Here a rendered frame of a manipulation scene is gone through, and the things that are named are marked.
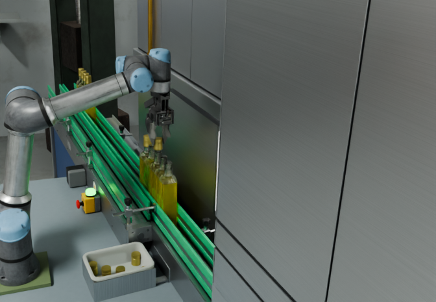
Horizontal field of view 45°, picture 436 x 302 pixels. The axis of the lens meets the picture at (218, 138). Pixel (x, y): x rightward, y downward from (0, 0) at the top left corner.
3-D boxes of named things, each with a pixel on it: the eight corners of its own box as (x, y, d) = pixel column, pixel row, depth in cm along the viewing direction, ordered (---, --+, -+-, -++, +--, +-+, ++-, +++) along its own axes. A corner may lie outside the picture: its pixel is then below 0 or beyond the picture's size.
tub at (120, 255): (156, 286, 186) (156, 265, 183) (93, 302, 176) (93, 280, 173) (141, 259, 200) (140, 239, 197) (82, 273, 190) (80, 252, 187)
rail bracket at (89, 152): (93, 169, 245) (92, 143, 240) (78, 171, 242) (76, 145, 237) (91, 165, 248) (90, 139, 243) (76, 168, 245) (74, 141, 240)
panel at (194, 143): (284, 276, 157) (295, 174, 144) (276, 278, 155) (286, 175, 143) (172, 162, 231) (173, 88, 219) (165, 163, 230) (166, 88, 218)
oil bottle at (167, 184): (177, 226, 200) (178, 175, 192) (163, 229, 198) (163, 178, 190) (171, 219, 205) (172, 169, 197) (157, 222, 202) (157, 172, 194)
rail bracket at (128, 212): (157, 225, 199) (157, 195, 195) (113, 233, 192) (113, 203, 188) (154, 221, 202) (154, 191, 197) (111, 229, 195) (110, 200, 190)
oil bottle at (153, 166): (167, 212, 210) (167, 163, 202) (154, 215, 207) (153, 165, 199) (161, 206, 214) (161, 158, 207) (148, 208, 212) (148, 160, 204)
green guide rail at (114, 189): (132, 223, 200) (132, 204, 197) (129, 223, 199) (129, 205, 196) (49, 96, 344) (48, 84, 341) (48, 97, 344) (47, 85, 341)
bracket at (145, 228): (152, 241, 201) (152, 225, 199) (128, 247, 197) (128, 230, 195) (149, 236, 204) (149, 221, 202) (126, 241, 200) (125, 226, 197)
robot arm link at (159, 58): (145, 47, 187) (168, 47, 190) (145, 77, 191) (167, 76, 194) (150, 52, 180) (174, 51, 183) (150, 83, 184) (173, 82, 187)
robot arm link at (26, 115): (-3, 117, 157) (149, 62, 166) (-1, 104, 167) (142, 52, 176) (14, 149, 163) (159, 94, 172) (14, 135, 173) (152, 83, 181)
